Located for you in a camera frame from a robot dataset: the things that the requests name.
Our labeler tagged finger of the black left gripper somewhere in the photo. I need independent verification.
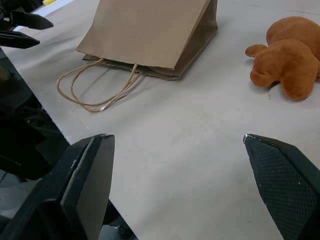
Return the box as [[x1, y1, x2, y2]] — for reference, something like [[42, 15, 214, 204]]
[[11, 10, 54, 31], [0, 30, 41, 50]]

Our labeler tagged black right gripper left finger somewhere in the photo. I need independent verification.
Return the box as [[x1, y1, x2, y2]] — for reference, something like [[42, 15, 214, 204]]
[[0, 133, 116, 240]]

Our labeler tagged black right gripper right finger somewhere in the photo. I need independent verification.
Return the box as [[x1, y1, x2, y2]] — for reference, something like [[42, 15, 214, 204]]
[[243, 133, 320, 240]]

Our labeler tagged dark robot body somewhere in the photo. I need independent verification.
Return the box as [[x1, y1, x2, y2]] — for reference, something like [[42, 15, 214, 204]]
[[0, 46, 71, 181]]

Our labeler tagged orange plush toy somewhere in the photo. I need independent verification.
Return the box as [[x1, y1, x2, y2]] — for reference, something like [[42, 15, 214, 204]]
[[244, 16, 320, 101]]

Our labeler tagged brown paper bag with handles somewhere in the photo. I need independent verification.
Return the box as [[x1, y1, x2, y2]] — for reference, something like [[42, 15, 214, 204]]
[[56, 0, 219, 114]]

